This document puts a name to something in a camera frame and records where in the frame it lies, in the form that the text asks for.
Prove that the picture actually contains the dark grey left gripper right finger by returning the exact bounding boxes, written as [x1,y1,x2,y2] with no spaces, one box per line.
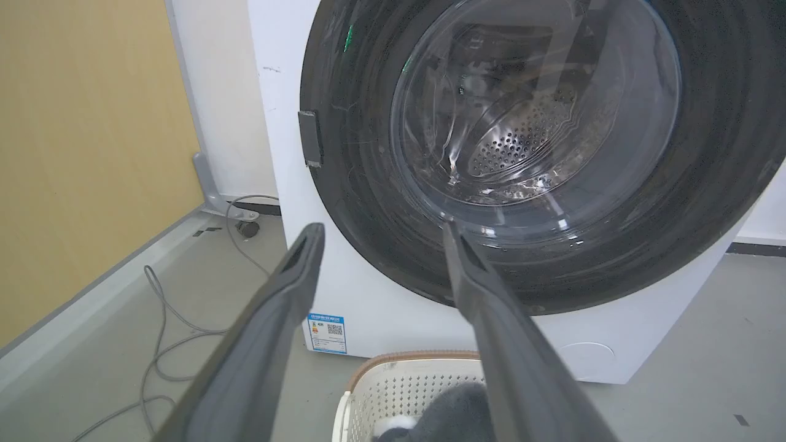
[442,219,620,442]

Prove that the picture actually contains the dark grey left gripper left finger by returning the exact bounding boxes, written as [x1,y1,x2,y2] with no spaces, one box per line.
[152,223,325,442]

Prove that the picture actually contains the round black washing machine door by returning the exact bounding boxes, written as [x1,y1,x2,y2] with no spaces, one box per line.
[298,0,786,316]

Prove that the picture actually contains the white front-load washing machine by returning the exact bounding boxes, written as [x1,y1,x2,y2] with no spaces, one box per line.
[247,0,786,386]

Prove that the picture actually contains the blue energy label sticker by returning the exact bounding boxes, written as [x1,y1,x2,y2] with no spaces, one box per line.
[306,314,348,355]

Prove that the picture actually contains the grey clothing item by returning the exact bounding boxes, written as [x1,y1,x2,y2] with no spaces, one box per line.
[372,381,497,442]

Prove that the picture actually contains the white perforated laundry basket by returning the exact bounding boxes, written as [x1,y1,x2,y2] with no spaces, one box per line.
[332,350,489,442]

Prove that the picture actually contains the grey metal partition foot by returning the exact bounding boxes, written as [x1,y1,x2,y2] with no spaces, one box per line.
[192,152,261,222]

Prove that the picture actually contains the white partition panel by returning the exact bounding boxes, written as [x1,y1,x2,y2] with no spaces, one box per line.
[164,0,280,203]

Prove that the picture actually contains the grey power cable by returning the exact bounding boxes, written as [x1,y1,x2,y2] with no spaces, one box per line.
[72,194,281,442]

